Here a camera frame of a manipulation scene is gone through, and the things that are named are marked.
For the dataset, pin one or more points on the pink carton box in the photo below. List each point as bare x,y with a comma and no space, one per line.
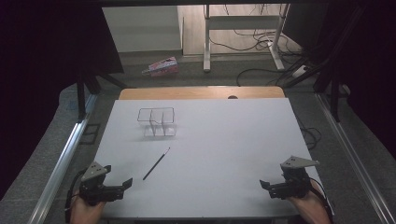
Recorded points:
162,67

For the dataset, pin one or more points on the person's left hand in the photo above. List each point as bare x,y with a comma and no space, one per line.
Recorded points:
84,213

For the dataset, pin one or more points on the white desk frame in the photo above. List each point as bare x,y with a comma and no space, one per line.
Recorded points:
239,23

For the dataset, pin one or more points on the aluminium rail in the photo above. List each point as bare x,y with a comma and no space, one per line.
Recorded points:
62,161
355,155

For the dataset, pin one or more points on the thin black pen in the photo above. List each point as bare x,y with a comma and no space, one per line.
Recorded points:
156,163

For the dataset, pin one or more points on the black metal stand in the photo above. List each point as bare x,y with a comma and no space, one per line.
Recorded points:
334,77
88,85

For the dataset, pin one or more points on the person's right hand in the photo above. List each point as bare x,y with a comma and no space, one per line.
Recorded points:
308,205

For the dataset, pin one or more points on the clear acrylic organizer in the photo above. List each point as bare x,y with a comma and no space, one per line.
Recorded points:
157,122

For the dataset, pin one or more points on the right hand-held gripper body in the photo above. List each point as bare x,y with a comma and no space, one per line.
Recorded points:
292,182

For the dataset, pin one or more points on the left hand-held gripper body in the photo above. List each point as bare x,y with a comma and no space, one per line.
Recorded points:
93,186

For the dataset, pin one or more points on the white power strip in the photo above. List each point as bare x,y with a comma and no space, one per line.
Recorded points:
300,71

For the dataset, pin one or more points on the black curtain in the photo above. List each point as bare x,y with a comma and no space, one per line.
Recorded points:
373,77
46,77

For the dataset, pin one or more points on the wooden table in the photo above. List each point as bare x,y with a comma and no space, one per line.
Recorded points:
199,92

